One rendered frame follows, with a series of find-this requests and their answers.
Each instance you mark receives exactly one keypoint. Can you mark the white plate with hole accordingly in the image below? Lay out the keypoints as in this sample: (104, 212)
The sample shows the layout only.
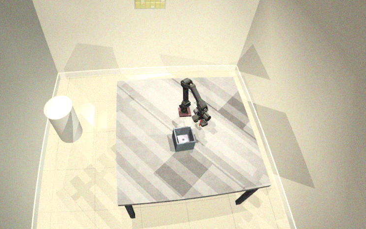
(182, 139)

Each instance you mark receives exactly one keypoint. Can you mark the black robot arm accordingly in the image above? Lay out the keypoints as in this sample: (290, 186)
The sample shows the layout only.
(201, 104)

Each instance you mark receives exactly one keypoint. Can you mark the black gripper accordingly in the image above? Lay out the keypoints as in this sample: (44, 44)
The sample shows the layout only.
(203, 122)

